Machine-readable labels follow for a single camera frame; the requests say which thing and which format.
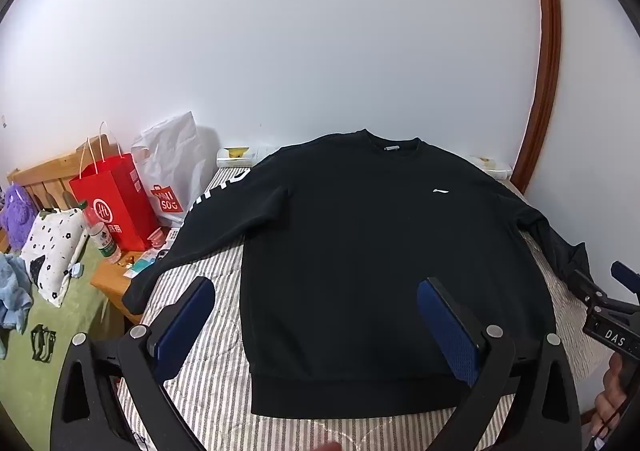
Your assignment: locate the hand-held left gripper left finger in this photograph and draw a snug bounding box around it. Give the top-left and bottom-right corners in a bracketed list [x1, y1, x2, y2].
[50, 276, 217, 451]

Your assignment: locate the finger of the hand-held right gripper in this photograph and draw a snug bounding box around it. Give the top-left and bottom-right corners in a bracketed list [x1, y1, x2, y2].
[610, 260, 640, 304]
[571, 270, 610, 306]

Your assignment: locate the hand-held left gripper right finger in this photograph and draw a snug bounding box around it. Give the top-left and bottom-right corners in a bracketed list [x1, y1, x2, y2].
[416, 277, 583, 451]

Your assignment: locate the black sweatshirt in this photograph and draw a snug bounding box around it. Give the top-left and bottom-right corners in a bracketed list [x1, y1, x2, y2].
[122, 128, 593, 419]

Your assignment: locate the person's right hand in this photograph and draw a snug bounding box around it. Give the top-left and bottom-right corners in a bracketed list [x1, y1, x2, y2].
[590, 360, 632, 439]

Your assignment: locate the small teal packet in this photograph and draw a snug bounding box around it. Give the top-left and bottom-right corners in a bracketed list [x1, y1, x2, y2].
[134, 253, 161, 278]

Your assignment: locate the striped bed sheet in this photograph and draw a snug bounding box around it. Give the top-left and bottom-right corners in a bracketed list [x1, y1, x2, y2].
[117, 166, 601, 451]

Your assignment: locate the wooden nightstand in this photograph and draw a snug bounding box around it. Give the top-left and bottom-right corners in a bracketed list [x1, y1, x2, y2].
[90, 226, 176, 324]

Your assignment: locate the small pink box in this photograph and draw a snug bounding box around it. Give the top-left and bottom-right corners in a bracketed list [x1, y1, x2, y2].
[147, 227, 173, 252]

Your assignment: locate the plastic bottle with green label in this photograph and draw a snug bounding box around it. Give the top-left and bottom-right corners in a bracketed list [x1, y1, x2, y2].
[87, 221, 122, 265]

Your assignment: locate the red paper bag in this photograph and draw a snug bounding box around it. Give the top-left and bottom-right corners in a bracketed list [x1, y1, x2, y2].
[68, 121, 161, 252]

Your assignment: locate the white floral pillow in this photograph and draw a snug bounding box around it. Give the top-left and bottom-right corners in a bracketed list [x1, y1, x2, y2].
[20, 202, 91, 308]

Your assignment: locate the green blanket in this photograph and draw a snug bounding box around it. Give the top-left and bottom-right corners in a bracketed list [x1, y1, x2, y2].
[0, 231, 126, 432]

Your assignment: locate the white plastic bag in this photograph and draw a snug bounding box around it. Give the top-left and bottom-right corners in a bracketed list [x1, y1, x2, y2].
[131, 111, 218, 227]

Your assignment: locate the light blue cloth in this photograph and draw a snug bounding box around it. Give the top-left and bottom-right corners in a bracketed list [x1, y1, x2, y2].
[0, 252, 33, 359]

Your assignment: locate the purple plush toy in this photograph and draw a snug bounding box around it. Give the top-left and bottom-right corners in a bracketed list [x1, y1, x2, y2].
[0, 183, 38, 252]

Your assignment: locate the wooden headboard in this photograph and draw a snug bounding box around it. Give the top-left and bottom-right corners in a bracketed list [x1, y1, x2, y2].
[6, 141, 101, 232]

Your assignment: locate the black strap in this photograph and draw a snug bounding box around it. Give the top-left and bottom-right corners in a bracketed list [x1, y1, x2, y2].
[30, 324, 57, 363]

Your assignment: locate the brown wooden door frame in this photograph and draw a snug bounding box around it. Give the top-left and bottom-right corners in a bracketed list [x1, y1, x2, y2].
[512, 0, 563, 194]

